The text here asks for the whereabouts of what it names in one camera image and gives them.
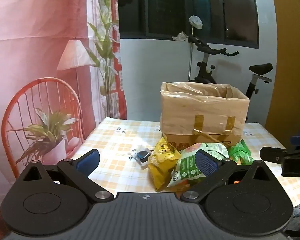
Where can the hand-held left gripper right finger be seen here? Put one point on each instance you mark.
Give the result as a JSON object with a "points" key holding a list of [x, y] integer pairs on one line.
{"points": [[206, 163]]}

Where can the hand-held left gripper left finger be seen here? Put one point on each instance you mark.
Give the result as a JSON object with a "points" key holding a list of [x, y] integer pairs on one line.
{"points": [[90, 160]]}

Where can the white and green snack bag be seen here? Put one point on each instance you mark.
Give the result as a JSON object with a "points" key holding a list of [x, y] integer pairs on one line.
{"points": [[187, 170]]}

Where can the plastic-lined cardboard box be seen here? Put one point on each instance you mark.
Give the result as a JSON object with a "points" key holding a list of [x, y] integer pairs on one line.
{"points": [[202, 110]]}

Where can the checked floral tablecloth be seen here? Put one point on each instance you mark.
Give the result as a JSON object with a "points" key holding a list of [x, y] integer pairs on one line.
{"points": [[120, 140]]}

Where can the yellow snack bag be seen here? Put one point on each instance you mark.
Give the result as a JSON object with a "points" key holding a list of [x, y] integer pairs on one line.
{"points": [[162, 165]]}

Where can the small blue clear-wrapped packet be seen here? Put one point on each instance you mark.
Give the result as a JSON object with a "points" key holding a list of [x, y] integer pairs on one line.
{"points": [[142, 155]]}

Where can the brown wooden door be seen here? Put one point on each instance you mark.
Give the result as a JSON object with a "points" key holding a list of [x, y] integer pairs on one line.
{"points": [[290, 55]]}

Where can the black exercise bike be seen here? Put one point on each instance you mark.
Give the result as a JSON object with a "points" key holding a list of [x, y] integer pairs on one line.
{"points": [[205, 67]]}

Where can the thin metal pole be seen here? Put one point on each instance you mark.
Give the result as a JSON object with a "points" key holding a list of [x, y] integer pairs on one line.
{"points": [[190, 55]]}

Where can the crumpled white cloth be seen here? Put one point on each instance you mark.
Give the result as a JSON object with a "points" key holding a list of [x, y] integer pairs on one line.
{"points": [[180, 37]]}

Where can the white plastic bag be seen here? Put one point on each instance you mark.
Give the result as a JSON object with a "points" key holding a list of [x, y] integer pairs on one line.
{"points": [[195, 21]]}

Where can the dark window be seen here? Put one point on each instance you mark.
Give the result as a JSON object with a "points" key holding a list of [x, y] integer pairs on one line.
{"points": [[165, 10]]}

